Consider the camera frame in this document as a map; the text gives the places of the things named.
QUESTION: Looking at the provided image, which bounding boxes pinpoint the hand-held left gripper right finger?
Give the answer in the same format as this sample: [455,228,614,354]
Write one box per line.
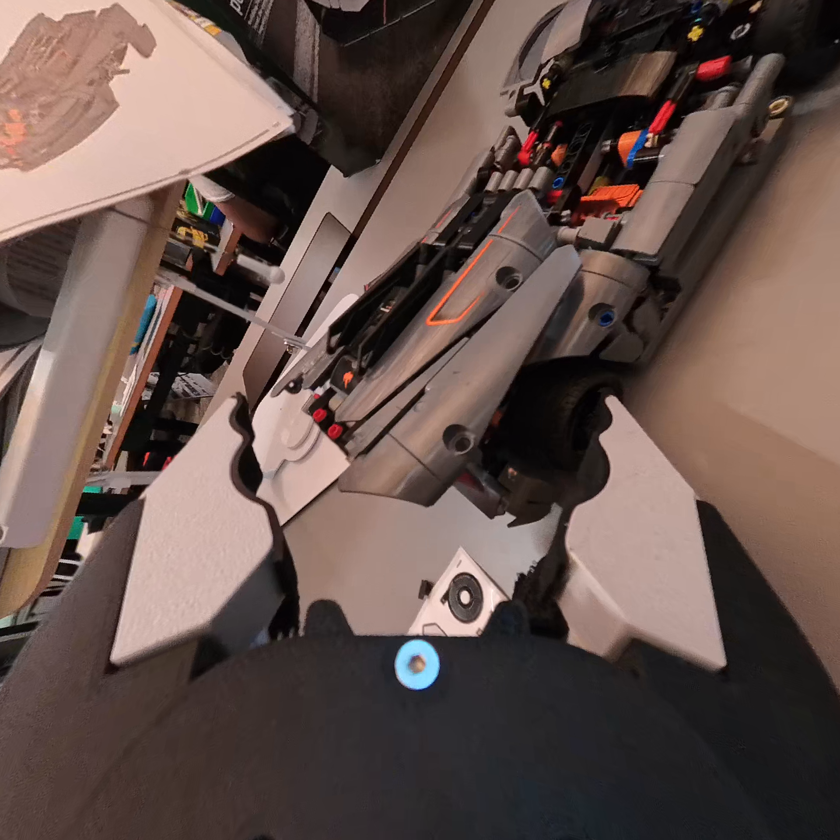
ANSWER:
[512,395,727,672]

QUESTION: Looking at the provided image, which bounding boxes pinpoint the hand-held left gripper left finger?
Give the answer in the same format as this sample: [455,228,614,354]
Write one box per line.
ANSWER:
[109,392,303,667]

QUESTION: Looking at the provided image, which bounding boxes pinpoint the grey lego car chassis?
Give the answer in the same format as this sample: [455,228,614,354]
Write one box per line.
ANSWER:
[272,0,840,527]

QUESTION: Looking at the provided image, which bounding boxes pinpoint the lego sticker sheet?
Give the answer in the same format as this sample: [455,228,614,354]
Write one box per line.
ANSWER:
[407,548,513,636]

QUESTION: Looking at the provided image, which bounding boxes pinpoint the dark lego set box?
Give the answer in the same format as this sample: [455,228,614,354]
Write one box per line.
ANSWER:
[177,0,490,175]

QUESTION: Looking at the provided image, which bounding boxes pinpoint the grey desk inset panel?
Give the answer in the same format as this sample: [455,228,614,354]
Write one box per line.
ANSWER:
[243,213,355,395]

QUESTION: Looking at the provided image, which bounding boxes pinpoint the open instruction booklet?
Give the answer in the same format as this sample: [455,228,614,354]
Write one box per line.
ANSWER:
[0,0,296,240]

